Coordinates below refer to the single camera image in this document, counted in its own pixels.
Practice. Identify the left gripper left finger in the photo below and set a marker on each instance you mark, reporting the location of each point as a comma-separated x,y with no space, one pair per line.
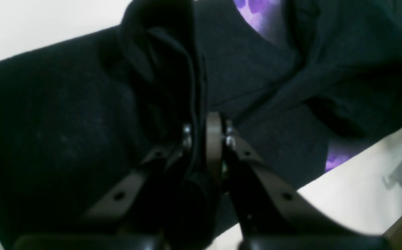
130,215

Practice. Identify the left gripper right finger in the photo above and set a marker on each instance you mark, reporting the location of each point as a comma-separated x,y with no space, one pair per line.
271,213

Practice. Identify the black T-shirt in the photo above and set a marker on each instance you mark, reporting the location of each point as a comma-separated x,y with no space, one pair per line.
77,116

